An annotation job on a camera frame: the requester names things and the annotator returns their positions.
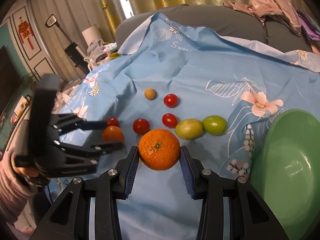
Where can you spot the red cherry tomato far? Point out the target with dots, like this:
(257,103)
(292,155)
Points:
(171,100)

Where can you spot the white cylindrical device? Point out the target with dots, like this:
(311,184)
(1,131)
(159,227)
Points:
(91,34)

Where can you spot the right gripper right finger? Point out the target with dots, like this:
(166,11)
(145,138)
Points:
(249,215)

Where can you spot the blue floral cloth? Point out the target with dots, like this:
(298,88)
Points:
(247,83)

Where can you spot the red cherry tomato middle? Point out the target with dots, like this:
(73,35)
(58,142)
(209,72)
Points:
(169,120)

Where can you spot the small orange mandarin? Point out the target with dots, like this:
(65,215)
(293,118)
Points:
(113,133)

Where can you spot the clutter pile of clothes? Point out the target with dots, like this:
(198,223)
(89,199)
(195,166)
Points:
(100,52)

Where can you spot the tan round fruit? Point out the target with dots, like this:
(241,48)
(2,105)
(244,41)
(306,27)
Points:
(150,94)

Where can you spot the green tomato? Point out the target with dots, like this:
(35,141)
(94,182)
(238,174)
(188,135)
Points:
(214,125)

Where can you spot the pink left sleeve forearm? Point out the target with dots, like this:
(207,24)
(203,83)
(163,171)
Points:
(15,190)

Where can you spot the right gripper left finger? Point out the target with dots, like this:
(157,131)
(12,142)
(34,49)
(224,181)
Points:
(68,217)

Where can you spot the yellow-green tomato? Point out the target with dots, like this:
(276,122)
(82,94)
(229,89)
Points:
(189,129)

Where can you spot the person's left hand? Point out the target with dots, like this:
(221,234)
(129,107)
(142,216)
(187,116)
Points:
(26,171)

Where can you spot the pink clothes pile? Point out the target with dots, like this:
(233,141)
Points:
(281,11)

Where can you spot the grey sofa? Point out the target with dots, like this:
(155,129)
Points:
(226,22)

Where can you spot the red Chinese knot decoration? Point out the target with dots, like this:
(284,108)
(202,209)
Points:
(25,32)

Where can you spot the purple clothes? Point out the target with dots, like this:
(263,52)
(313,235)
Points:
(309,25)

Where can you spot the red cherry tomato centre-left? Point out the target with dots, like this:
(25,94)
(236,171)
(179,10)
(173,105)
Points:
(141,126)

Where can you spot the green plastic bowl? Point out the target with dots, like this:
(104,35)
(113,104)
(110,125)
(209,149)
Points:
(286,173)

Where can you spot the large orange mandarin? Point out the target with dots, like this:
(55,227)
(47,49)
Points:
(159,149)

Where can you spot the red cherry tomato leftmost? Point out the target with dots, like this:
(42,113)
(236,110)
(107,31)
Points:
(113,122)

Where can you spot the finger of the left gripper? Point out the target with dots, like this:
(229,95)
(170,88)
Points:
(93,150)
(66,123)

